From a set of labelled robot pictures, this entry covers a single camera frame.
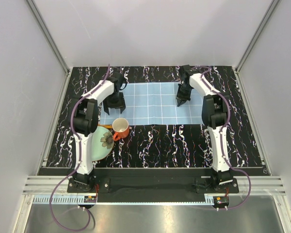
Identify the control board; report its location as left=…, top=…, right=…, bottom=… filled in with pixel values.
left=84, top=196, right=97, bottom=203
left=214, top=196, right=229, bottom=206

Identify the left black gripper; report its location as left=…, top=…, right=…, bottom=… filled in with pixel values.
left=103, top=92, right=125, bottom=114

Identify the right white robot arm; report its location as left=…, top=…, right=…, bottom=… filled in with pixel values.
left=176, top=70, right=233, bottom=193

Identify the front aluminium rail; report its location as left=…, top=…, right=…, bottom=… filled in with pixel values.
left=22, top=176, right=285, bottom=196

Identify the right control board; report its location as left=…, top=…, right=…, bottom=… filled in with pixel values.
left=214, top=196, right=229, bottom=206

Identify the green floral plate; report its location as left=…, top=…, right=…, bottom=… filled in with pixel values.
left=91, top=126, right=114, bottom=162

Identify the blue checked placemat cloth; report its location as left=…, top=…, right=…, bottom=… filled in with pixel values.
left=100, top=82, right=203, bottom=126

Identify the right aluminium frame post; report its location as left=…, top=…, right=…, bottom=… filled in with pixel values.
left=235, top=0, right=281, bottom=72

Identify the left control board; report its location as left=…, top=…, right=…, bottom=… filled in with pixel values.
left=84, top=196, right=97, bottom=203

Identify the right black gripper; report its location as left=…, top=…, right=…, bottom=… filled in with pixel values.
left=176, top=84, right=193, bottom=107

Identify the aluminium frame post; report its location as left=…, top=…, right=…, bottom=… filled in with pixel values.
left=25, top=0, right=70, bottom=75
left=235, top=0, right=281, bottom=72

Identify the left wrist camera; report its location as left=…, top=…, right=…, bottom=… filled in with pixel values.
left=110, top=72, right=127, bottom=92

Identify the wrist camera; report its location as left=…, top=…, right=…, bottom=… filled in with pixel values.
left=179, top=65, right=191, bottom=80
left=110, top=72, right=127, bottom=92

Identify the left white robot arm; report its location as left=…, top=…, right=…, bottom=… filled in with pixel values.
left=69, top=77, right=127, bottom=192

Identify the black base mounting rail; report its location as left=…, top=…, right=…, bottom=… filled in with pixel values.
left=67, top=168, right=239, bottom=204

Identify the orange plastic fork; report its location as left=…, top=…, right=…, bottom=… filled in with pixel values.
left=98, top=124, right=112, bottom=129

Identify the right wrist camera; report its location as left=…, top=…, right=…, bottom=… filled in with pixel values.
left=179, top=65, right=191, bottom=80

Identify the left aluminium frame post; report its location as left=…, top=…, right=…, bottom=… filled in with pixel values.
left=25, top=0, right=70, bottom=75

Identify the orange mug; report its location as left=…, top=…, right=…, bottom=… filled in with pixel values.
left=112, top=118, right=130, bottom=141

